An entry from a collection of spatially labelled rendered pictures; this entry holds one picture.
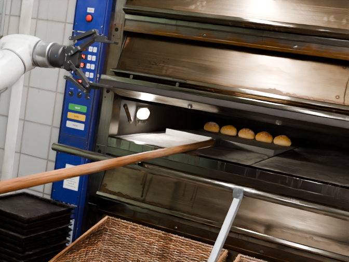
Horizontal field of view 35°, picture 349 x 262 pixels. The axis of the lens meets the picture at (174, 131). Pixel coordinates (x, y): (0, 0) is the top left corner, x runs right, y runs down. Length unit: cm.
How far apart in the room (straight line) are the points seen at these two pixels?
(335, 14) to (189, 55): 58
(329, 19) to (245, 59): 34
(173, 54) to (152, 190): 56
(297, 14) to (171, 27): 50
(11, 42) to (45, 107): 72
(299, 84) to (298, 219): 50
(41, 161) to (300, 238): 119
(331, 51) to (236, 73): 36
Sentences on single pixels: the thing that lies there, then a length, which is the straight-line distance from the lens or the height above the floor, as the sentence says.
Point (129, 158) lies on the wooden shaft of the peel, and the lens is 181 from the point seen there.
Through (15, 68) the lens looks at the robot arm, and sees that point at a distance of 181.
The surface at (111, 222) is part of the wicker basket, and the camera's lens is 239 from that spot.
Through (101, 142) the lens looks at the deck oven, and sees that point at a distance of 241.
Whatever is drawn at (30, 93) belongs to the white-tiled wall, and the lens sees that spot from 261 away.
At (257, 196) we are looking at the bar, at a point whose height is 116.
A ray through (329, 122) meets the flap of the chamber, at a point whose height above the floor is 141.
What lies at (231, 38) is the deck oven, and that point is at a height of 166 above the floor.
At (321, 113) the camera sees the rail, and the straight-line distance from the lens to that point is 195.
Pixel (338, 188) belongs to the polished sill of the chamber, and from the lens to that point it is 210.
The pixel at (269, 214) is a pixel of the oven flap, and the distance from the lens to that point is 217.
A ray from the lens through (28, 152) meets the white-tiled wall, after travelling 263.
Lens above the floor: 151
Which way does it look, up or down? 6 degrees down
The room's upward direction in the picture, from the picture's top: 9 degrees clockwise
